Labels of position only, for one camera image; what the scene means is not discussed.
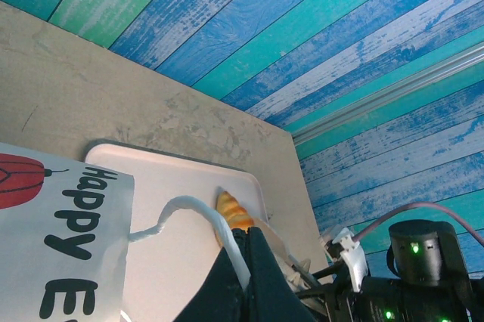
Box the golden yellow croissant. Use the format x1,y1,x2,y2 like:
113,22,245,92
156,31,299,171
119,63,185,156
213,186,255,246

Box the white red-printed paper bag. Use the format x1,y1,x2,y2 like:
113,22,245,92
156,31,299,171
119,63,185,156
0,143,253,322

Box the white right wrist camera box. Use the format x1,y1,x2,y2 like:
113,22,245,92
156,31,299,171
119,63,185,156
320,224,371,293

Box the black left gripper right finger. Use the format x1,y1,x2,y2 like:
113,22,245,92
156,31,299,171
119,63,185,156
248,226,317,322

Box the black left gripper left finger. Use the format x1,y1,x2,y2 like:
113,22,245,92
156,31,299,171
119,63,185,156
176,248,249,322

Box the pale pink plastic tray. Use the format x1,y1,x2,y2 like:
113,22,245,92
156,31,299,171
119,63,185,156
83,138,274,322

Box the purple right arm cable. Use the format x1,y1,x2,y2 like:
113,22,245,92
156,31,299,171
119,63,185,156
355,202,484,249

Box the aluminium corner post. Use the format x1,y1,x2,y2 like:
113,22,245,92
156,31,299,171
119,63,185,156
291,42,484,146

